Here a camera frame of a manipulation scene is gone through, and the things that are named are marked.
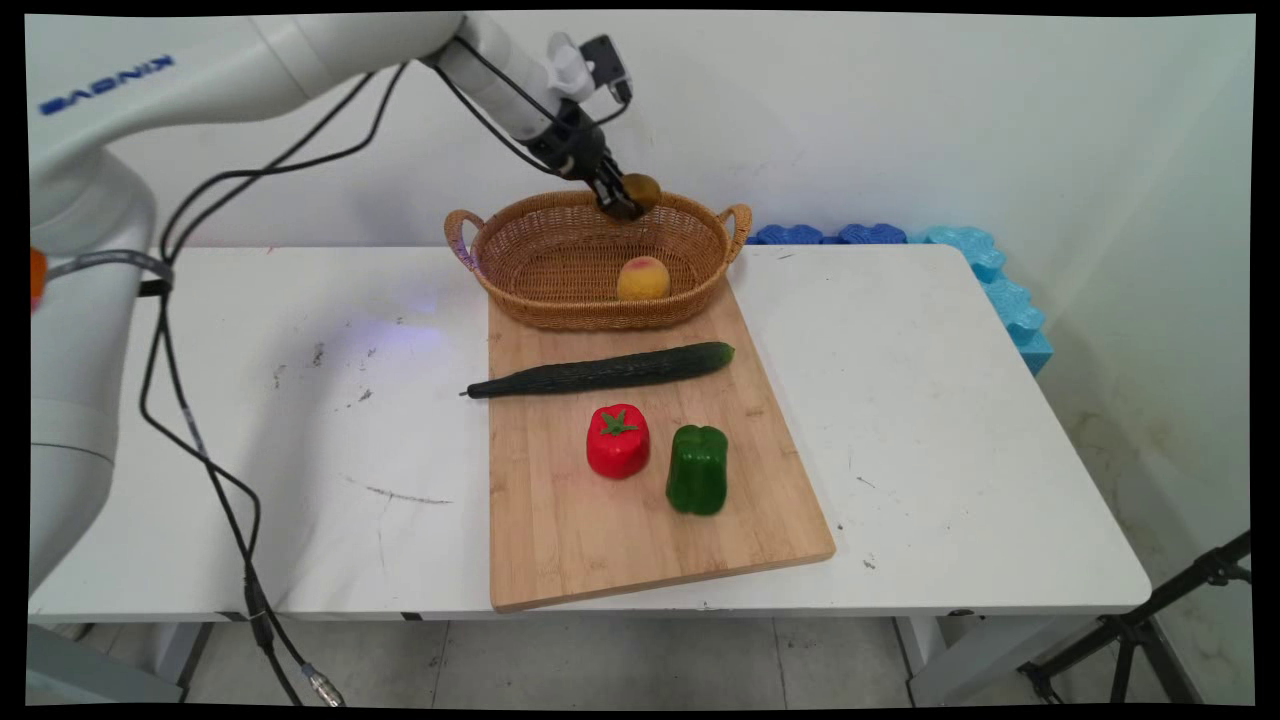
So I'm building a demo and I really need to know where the light blue foam piece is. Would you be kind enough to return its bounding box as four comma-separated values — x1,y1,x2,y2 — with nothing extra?
980,277,1047,338
908,226,1008,285
1010,325,1055,379

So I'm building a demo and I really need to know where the long black cable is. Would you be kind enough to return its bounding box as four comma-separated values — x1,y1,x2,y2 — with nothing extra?
138,60,413,707

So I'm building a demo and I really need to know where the dark green cucumber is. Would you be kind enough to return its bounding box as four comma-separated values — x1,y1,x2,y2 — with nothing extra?
460,341,738,401

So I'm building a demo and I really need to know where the bamboo cutting board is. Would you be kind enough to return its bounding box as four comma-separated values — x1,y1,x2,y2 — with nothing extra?
487,280,839,614

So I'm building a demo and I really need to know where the yellow pink peach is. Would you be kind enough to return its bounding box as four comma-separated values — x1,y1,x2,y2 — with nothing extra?
616,256,674,304

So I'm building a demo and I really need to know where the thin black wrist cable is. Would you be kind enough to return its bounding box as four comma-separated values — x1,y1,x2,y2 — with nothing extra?
430,36,635,177

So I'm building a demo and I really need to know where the green bell pepper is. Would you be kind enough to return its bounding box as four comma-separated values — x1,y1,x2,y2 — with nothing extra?
665,424,731,518

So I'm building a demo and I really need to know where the white table leg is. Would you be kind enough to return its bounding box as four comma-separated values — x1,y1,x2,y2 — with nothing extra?
148,620,217,693
893,614,1006,708

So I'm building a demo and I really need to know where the red tomato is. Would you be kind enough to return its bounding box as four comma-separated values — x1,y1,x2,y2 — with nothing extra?
586,403,653,481

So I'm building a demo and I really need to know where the woven wicker basket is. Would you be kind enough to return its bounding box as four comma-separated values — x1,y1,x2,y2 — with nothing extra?
445,189,754,332

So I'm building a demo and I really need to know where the black tripod stand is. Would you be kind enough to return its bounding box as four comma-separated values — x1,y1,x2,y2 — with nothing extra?
1017,530,1254,707

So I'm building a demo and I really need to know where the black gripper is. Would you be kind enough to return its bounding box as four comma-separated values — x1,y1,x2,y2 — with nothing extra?
524,98,644,223

